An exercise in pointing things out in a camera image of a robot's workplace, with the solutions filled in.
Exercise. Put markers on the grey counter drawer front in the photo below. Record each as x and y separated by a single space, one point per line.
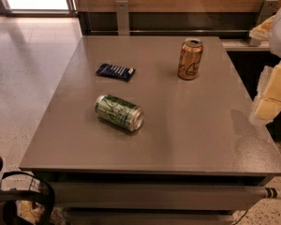
156 196

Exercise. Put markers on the orange soda can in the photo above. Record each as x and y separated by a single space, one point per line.
190 56

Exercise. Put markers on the metal wall bracket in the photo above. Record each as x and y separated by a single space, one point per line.
122 17
266 11

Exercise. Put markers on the green soda can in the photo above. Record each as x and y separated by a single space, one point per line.
119 112

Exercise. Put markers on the left metal wall bracket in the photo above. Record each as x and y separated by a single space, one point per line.
122 17

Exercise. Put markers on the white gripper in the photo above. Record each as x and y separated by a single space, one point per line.
268 98

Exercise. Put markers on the metal rod with black band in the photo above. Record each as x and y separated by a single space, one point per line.
272 193

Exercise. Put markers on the dark blue snack packet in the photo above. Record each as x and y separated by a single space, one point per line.
116 72

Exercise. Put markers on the right metal wall bracket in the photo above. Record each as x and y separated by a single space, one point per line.
266 11

